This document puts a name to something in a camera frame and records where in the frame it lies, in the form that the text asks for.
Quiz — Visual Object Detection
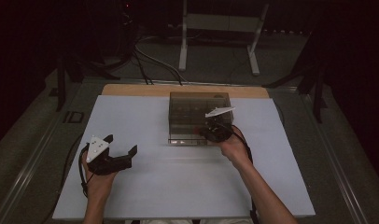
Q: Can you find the white metal stand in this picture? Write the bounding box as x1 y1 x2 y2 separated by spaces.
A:
177 0 270 77

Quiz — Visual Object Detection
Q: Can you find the black floor cable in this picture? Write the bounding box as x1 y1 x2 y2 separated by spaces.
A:
37 133 85 224

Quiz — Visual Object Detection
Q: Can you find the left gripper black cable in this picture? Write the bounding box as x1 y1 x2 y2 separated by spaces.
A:
78 144 94 199

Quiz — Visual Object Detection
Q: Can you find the black rectangular floor frame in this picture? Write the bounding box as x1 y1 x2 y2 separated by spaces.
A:
63 110 85 124

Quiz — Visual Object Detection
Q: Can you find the person's right hand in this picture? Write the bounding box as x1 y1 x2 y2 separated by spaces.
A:
217 126 255 172

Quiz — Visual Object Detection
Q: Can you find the grey metal floor rail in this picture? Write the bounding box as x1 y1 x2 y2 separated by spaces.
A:
0 81 83 224
302 92 371 224

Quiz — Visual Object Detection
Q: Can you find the person's left hand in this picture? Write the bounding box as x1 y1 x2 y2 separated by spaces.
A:
81 152 119 201

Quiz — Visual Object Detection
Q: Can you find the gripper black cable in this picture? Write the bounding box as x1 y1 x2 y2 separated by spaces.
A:
230 124 260 224
78 144 94 199

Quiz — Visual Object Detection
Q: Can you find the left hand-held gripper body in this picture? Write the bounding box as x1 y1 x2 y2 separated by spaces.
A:
86 135 133 175

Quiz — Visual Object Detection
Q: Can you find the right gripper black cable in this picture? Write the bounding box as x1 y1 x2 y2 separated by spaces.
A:
230 124 260 224

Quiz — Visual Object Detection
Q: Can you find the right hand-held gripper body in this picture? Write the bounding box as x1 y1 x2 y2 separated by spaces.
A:
199 106 236 144

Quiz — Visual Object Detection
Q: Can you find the brown translucent drawer box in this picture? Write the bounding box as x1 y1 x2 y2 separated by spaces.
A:
167 91 234 147

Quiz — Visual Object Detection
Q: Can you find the grey floor cable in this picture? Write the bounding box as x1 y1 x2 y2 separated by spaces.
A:
134 35 190 86

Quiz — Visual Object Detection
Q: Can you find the white table board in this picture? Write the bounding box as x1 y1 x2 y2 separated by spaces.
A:
51 94 316 220

